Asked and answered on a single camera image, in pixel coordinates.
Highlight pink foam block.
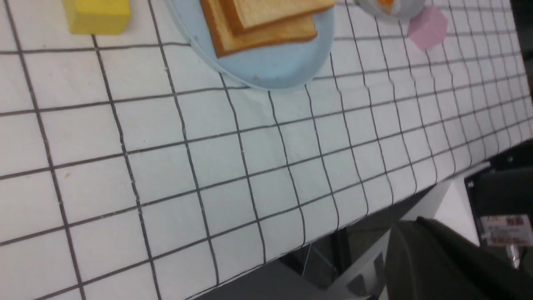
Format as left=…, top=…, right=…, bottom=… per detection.
left=408, top=5, right=449, bottom=50

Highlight white grid tablecloth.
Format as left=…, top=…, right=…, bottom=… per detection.
left=1, top=0, right=532, bottom=300

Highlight light blue plate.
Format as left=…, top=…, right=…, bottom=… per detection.
left=166, top=0, right=335, bottom=90

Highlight bottom fried egg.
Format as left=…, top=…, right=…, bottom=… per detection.
left=376, top=0, right=401, bottom=15

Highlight black chair under table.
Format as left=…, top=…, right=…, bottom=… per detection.
left=384, top=217, right=533, bottom=300

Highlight yellow foam block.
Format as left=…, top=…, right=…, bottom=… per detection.
left=62, top=0, right=131, bottom=35

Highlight grey plate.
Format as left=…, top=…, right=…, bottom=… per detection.
left=354, top=0, right=425, bottom=22

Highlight sandwich toast slice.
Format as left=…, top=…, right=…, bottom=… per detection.
left=220, top=0, right=335, bottom=34

